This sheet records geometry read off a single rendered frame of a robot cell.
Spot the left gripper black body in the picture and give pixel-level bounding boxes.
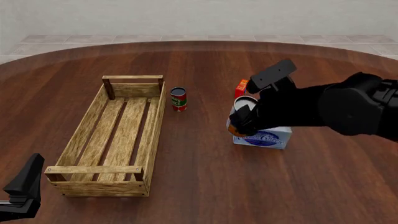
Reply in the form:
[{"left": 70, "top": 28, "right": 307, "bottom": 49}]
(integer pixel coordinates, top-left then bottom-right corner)
[{"left": 0, "top": 198, "right": 42, "bottom": 222}]

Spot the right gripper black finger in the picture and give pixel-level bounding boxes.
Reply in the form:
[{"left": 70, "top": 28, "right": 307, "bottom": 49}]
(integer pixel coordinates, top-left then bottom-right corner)
[{"left": 229, "top": 105, "right": 259, "bottom": 136}]

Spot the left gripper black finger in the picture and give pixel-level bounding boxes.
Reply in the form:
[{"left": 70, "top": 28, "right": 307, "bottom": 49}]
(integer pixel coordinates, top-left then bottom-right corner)
[{"left": 2, "top": 153, "right": 45, "bottom": 204}]

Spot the alphabet soup tin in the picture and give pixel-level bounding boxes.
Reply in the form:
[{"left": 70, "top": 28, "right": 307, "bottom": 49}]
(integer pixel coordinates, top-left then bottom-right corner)
[{"left": 226, "top": 95, "right": 261, "bottom": 136}]

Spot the wooden slat tray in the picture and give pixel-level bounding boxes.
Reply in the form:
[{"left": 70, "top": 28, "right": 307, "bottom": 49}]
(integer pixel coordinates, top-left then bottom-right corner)
[{"left": 44, "top": 75, "right": 167, "bottom": 198}]

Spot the small red food box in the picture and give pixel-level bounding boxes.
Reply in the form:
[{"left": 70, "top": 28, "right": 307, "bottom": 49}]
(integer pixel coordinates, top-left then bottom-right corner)
[{"left": 234, "top": 78, "right": 250, "bottom": 100}]

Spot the white cream cheese box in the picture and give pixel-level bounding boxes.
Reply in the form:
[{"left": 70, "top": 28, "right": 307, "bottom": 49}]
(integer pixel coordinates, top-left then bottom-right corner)
[{"left": 233, "top": 126, "right": 294, "bottom": 151}]

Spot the red and green tomato sauce tin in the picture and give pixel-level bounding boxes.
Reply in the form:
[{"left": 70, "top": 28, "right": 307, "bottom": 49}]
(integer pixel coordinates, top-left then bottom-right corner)
[{"left": 170, "top": 86, "right": 188, "bottom": 112}]

